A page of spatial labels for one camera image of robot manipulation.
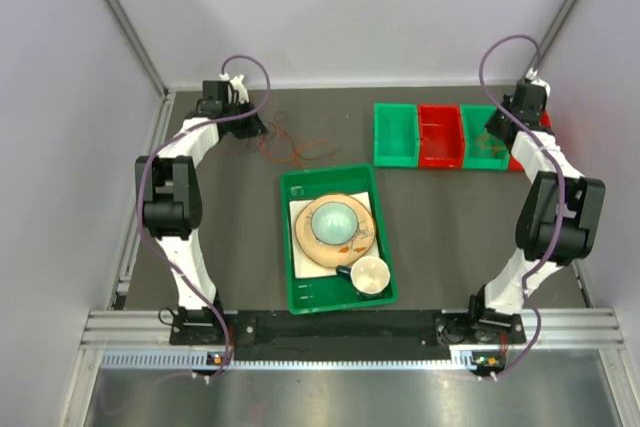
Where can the white paper napkin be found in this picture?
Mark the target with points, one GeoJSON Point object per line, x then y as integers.
{"type": "Point", "coordinates": [312, 258]}

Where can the pale blue upturned bowl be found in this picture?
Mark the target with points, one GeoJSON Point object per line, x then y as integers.
{"type": "Point", "coordinates": [334, 223]}

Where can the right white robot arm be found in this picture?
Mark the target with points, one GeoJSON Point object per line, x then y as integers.
{"type": "Point", "coordinates": [560, 216]}

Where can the white and green cup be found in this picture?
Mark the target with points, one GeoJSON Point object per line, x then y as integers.
{"type": "Point", "coordinates": [369, 275]}

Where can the large green plastic tray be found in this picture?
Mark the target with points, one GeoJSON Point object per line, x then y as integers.
{"type": "Point", "coordinates": [333, 293]}

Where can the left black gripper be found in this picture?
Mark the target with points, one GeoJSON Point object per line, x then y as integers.
{"type": "Point", "coordinates": [254, 124]}

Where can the red bin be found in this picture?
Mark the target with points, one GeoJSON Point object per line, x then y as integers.
{"type": "Point", "coordinates": [513, 164]}
{"type": "Point", "coordinates": [442, 140]}

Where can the beige ceramic plate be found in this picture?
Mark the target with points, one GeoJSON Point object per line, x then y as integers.
{"type": "Point", "coordinates": [332, 230]}

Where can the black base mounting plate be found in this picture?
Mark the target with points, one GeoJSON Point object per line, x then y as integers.
{"type": "Point", "coordinates": [249, 328]}

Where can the right aluminium frame post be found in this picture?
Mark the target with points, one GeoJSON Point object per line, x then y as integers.
{"type": "Point", "coordinates": [551, 35]}

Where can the left aluminium frame post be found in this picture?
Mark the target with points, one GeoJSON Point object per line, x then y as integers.
{"type": "Point", "coordinates": [136, 46]}

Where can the green bin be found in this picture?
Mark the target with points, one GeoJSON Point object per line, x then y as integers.
{"type": "Point", "coordinates": [482, 151]}
{"type": "Point", "coordinates": [396, 135]}

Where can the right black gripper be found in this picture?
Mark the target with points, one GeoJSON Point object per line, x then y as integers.
{"type": "Point", "coordinates": [492, 126]}

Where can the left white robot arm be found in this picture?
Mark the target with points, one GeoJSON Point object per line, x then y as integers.
{"type": "Point", "coordinates": [170, 206]}

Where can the aluminium front rail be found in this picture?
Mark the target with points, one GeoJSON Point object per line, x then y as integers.
{"type": "Point", "coordinates": [582, 328]}

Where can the grey slotted cable duct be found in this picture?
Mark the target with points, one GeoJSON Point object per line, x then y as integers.
{"type": "Point", "coordinates": [203, 361]}

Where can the aluminium frame post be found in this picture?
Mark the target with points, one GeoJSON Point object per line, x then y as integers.
{"type": "Point", "coordinates": [551, 35]}
{"type": "Point", "coordinates": [136, 46]}

